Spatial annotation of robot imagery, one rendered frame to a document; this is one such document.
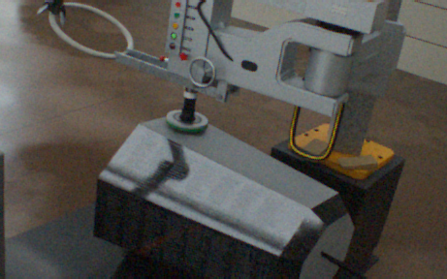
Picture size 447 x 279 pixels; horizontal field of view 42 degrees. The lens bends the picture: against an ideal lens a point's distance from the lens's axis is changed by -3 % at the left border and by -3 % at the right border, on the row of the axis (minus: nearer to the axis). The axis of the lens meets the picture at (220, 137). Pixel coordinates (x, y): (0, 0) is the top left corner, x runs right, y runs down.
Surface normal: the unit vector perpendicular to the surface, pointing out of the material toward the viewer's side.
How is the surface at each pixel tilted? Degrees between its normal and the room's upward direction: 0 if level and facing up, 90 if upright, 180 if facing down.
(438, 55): 90
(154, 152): 45
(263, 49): 90
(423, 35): 90
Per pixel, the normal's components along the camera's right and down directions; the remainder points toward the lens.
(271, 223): -0.32, -0.48
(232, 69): -0.47, 0.29
